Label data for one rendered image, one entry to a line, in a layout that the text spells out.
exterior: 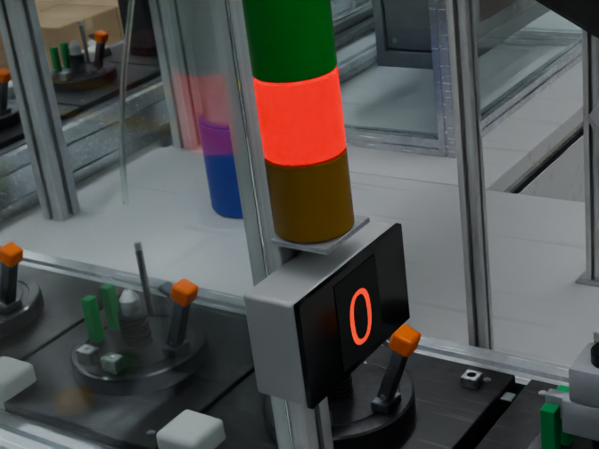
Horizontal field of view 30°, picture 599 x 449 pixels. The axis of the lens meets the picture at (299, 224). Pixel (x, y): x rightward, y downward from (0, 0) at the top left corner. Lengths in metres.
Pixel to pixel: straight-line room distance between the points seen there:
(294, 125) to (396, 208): 1.08
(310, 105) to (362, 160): 1.28
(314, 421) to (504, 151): 1.19
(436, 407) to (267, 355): 0.38
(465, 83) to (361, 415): 0.32
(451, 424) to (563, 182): 1.11
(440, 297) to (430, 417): 0.44
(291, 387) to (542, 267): 0.86
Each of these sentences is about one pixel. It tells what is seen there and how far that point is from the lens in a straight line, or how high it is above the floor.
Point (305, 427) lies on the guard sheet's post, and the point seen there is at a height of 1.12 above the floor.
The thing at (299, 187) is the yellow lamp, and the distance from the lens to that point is 0.65.
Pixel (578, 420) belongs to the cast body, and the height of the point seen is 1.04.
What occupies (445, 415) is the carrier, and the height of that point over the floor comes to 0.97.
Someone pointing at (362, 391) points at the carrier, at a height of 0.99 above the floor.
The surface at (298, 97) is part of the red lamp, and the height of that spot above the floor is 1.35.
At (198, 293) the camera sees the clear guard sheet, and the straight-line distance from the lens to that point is 0.66.
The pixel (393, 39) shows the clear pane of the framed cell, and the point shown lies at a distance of 1.89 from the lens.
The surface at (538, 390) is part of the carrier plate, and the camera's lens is 1.05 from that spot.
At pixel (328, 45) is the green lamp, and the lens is 0.64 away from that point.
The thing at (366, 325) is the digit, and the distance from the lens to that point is 0.71.
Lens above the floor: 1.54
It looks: 24 degrees down
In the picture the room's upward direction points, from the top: 7 degrees counter-clockwise
